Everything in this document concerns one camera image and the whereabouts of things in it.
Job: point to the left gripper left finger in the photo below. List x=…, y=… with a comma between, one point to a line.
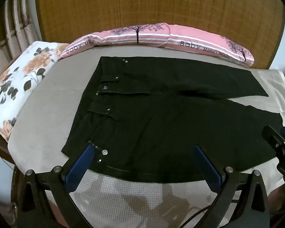
x=34, y=209

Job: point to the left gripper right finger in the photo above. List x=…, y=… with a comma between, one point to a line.
x=251, y=209

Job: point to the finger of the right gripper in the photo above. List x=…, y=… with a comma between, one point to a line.
x=273, y=138

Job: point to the black pants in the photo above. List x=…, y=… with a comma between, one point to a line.
x=145, y=115

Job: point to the cream satin sheet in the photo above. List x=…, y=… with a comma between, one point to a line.
x=273, y=82

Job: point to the wooden headboard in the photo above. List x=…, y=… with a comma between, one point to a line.
x=257, y=25

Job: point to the white floral pillow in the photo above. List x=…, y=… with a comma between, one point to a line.
x=19, y=80

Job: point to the pink striped long pillow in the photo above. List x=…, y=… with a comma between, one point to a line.
x=175, y=37

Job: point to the beige curtain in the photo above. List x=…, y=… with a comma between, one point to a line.
x=19, y=28

